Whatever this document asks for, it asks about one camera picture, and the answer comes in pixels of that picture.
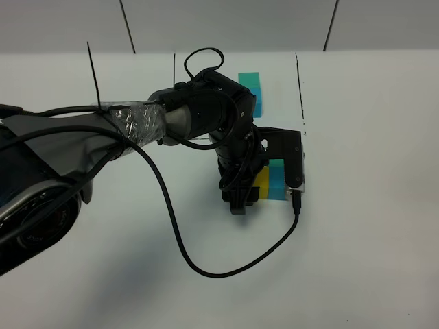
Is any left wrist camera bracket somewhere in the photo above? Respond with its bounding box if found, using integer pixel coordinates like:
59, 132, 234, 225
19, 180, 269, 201
254, 127, 305, 195

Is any green template cube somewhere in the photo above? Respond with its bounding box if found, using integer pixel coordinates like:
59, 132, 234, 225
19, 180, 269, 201
238, 72, 261, 88

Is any yellow cube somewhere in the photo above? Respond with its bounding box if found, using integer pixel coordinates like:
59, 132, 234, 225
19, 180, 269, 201
253, 167, 270, 199

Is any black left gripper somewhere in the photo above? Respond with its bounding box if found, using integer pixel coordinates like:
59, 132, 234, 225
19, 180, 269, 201
217, 150, 268, 215

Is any blue template cube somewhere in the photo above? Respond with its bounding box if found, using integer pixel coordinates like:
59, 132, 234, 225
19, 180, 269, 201
250, 87, 263, 118

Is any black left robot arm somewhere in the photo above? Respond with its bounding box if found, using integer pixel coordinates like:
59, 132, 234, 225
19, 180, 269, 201
1, 67, 266, 273

